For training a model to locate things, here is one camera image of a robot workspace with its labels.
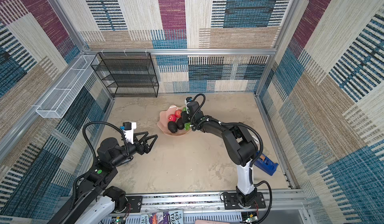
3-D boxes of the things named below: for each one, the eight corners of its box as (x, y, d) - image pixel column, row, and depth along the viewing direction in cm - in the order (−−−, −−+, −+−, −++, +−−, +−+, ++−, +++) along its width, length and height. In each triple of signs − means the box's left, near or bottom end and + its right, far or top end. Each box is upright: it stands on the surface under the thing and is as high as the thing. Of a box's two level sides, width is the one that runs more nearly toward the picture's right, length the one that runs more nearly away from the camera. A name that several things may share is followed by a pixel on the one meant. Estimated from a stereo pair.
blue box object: (253, 165, 88) (256, 161, 83) (258, 157, 90) (262, 152, 86) (269, 177, 83) (274, 174, 78) (274, 169, 86) (279, 165, 81)
